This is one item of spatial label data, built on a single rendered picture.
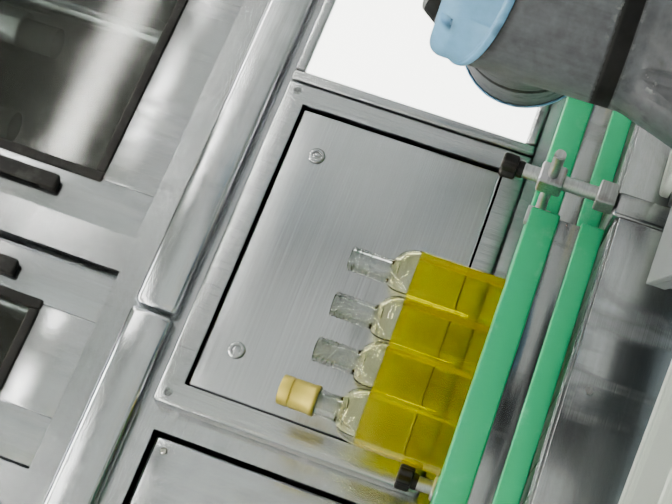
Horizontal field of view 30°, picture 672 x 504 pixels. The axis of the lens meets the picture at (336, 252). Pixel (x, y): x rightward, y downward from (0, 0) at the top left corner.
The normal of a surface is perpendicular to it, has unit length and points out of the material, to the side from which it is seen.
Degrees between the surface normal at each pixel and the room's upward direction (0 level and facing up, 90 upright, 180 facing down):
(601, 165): 90
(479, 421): 90
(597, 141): 90
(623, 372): 90
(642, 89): 72
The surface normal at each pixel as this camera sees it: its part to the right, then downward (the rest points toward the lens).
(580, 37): -0.26, 0.39
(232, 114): 0.00, -0.37
